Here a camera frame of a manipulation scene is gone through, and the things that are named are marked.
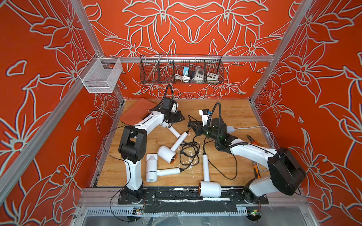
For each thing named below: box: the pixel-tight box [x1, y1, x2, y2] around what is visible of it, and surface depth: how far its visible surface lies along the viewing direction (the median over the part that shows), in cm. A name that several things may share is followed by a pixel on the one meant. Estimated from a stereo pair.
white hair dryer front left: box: [145, 153, 181, 183], surface depth 81 cm
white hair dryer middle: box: [157, 131, 189, 164], surface depth 87 cm
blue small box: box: [182, 66, 190, 77], surface depth 85 cm
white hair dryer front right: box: [198, 154, 222, 198], surface depth 76 cm
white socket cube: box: [206, 72, 219, 81], surface depth 96 cm
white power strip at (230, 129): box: [226, 125, 235, 134], surface depth 100 cm
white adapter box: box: [193, 67, 205, 81], surface depth 93 cm
